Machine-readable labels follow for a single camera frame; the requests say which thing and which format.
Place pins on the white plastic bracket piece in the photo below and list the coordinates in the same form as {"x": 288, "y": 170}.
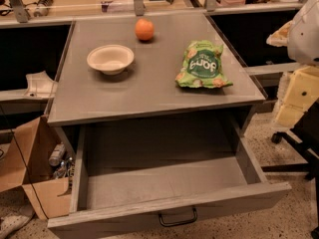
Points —
{"x": 40, "y": 86}

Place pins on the orange fruit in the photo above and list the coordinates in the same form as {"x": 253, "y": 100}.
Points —
{"x": 144, "y": 29}

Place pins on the yellow foam-covered gripper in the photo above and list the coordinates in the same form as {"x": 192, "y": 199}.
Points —
{"x": 305, "y": 39}

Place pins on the grey top drawer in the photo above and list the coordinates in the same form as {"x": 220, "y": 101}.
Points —
{"x": 122, "y": 189}

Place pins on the white shoe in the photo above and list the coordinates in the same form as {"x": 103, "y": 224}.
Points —
{"x": 15, "y": 221}

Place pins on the grey handheld tool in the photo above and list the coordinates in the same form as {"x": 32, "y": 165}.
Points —
{"x": 42, "y": 8}

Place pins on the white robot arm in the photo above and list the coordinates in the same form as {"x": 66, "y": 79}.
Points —
{"x": 300, "y": 35}

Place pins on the grey drawer cabinet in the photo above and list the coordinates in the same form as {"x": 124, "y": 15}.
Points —
{"x": 143, "y": 106}

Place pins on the black top drawer handle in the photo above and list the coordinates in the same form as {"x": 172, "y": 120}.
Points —
{"x": 172, "y": 219}

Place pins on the black office chair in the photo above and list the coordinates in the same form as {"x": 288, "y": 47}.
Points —
{"x": 304, "y": 139}

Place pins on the silver can in box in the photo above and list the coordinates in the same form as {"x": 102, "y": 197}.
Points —
{"x": 57, "y": 155}

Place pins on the brown cardboard box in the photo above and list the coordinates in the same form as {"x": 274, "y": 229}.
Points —
{"x": 26, "y": 165}

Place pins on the white paper bowl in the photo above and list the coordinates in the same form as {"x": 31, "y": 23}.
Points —
{"x": 110, "y": 59}

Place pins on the green snack chip bag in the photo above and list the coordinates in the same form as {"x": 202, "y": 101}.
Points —
{"x": 201, "y": 67}

